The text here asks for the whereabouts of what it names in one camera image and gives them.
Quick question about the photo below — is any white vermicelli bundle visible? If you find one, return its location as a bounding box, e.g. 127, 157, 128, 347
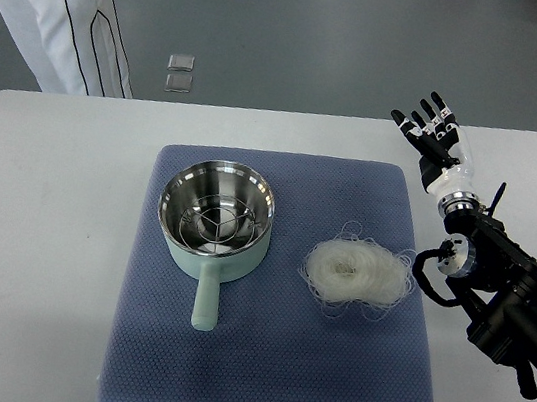
298, 220, 417, 322

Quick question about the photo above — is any lower metal floor plate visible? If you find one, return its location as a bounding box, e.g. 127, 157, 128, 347
164, 73, 193, 93

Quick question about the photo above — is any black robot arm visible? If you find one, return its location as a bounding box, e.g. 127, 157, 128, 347
412, 188, 537, 402

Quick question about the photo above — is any metal floor plate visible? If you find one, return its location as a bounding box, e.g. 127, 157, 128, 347
167, 53, 195, 72
164, 73, 193, 93

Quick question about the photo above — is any upper metal floor plate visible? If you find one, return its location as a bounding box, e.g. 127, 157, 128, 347
167, 53, 195, 72

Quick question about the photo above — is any blue quilted mat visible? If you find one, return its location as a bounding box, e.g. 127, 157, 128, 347
97, 145, 433, 402

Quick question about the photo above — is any wire steaming rack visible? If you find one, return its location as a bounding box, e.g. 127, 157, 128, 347
178, 195, 255, 249

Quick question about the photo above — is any person in white clothes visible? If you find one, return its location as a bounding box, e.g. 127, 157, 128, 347
0, 0, 133, 99

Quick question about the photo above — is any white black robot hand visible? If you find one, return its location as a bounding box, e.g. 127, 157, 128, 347
391, 91, 474, 197

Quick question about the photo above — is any mint green steel pot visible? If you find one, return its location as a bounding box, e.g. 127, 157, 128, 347
157, 160, 276, 332

